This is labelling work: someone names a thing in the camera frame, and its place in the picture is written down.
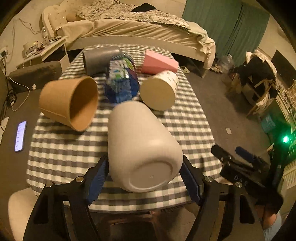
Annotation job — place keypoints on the green curtain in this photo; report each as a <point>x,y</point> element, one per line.
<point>236,26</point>

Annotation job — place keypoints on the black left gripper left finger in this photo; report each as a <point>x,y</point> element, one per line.
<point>48,221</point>

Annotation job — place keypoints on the brown paper cup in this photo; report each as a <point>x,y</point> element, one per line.
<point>72,102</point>

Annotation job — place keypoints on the patterned grey duvet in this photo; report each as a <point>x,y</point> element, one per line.
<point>117,10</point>

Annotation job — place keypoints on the bed with beige sheet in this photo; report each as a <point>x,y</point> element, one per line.
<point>61,20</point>

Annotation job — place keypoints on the black television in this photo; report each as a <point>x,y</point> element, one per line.
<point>285,70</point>

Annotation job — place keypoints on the pink plastic cup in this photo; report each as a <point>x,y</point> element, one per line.
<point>155,63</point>

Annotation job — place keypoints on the chair with clothes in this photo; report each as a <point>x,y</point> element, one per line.
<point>260,74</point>

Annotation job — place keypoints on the white ceramic cup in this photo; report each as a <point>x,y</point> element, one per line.
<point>143,155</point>

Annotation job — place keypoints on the lit smartphone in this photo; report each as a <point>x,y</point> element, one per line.
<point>20,136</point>

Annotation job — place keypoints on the white patterned paper cup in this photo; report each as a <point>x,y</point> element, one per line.
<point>159,92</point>

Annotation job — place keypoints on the grey plastic cup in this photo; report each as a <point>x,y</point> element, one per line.
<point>97,60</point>

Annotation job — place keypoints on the pale green slipper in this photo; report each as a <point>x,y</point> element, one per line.
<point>185,69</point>

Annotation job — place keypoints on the black garment on bed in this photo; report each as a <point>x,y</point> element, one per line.
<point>143,8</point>

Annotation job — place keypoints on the white bedside table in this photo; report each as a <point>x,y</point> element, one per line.
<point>55,51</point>

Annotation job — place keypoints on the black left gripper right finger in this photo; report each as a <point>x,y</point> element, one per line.
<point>239,220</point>

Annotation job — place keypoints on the dark grey sofa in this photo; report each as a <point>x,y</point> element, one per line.
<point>27,83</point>

